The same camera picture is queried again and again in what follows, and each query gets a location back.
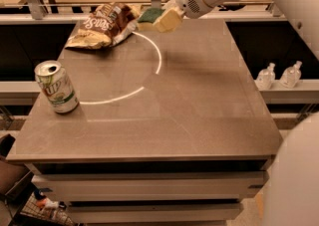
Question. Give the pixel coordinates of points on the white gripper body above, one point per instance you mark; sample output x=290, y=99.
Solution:
x=187, y=1

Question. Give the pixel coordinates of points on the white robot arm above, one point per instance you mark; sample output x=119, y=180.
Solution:
x=291, y=195

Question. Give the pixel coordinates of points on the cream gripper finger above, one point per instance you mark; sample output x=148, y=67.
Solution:
x=169, y=20
x=169, y=4

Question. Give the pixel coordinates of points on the upper table drawer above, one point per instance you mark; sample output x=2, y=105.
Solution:
x=151, y=186

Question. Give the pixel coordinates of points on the green and yellow sponge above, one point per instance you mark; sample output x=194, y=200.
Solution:
x=147, y=19

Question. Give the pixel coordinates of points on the clear plastic bottle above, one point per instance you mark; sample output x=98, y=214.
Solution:
x=291, y=76
x=265, y=78

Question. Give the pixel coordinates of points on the lower table drawer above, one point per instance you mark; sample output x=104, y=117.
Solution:
x=155, y=213

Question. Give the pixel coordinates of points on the wire basket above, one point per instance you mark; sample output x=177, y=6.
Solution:
x=39, y=206

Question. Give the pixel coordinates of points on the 7up soda can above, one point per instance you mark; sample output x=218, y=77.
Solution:
x=56, y=85

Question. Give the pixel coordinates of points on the brown chip bag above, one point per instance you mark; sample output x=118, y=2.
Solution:
x=109, y=25

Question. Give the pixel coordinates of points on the metal rail post right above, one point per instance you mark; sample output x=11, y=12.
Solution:
x=274, y=10

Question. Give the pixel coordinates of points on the table drawer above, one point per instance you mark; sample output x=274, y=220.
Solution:
x=155, y=213
x=151, y=186

